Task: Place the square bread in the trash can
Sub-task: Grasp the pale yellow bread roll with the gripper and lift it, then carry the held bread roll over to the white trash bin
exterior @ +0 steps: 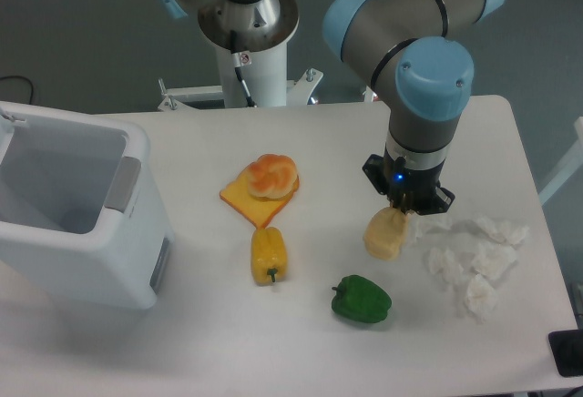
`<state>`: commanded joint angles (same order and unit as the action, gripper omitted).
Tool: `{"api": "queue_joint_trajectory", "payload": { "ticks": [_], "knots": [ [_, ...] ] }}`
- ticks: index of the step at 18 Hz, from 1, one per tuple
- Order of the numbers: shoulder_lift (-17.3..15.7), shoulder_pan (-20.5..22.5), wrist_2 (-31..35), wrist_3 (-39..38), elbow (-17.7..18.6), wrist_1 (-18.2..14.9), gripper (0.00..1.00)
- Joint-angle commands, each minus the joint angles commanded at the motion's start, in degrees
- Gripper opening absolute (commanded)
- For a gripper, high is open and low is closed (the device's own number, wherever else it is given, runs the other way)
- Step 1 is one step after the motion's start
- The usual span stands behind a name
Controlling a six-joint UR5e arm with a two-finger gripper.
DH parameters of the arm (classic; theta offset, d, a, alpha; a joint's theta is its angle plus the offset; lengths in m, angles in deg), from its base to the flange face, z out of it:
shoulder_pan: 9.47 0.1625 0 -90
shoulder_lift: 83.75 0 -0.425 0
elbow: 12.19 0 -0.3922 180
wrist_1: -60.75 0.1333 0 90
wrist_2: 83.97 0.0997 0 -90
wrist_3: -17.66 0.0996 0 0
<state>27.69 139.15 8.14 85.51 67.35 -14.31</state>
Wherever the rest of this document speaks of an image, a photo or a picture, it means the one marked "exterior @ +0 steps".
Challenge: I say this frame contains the green bell pepper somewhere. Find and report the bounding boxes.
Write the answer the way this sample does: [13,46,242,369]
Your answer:
[331,275,393,324]

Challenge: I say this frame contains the black device at edge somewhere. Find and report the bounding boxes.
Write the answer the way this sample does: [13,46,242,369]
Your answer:
[548,329,583,377]

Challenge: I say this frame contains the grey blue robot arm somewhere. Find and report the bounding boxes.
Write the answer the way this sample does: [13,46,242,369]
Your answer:
[163,0,505,215]

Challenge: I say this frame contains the crumpled white tissue bottom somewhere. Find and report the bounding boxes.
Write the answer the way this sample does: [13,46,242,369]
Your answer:
[456,274,498,323]

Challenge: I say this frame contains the round swirl bread bun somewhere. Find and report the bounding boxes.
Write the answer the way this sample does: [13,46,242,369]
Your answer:
[245,154,298,199]

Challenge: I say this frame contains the yellow bell pepper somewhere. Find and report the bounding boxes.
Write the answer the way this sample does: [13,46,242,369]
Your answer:
[251,227,288,285]

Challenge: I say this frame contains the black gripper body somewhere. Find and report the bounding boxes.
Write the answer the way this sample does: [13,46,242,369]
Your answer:
[363,154,455,214]

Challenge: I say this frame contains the crumpled white tissue top right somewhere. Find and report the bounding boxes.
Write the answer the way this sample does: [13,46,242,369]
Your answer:
[474,216,529,246]

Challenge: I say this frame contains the crumpled white tissue top left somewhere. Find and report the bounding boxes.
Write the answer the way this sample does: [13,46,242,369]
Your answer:
[404,214,453,246]

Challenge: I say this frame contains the crumpled white tissue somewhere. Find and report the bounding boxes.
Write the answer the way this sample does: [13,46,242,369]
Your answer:
[404,214,453,246]
[427,248,464,286]
[471,242,517,281]
[474,216,529,246]
[456,274,498,323]

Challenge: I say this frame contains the orange toast slice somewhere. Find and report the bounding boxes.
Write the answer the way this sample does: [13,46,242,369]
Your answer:
[220,172,300,229]

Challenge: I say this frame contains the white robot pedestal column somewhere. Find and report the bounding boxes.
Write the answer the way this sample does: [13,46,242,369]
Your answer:
[215,44,287,108]

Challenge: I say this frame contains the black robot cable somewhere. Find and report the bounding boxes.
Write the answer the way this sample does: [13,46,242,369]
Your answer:
[230,30,259,108]

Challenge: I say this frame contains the crumpled white tissue middle left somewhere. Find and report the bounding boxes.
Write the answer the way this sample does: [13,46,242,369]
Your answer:
[427,248,464,286]

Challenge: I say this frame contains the white trash can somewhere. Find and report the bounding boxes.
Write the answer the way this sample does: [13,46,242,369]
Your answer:
[1,102,174,310]

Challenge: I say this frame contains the pale yellow square bread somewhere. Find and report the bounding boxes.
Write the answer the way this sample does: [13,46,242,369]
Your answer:
[363,207,408,260]

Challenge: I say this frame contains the white pedestal base frame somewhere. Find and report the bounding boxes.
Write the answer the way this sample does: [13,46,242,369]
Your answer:
[157,67,380,112]

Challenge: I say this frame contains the crumpled white tissue middle right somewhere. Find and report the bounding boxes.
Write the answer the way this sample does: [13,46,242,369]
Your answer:
[471,242,517,281]

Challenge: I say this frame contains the white frame at right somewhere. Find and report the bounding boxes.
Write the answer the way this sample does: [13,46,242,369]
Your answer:
[538,117,582,206]

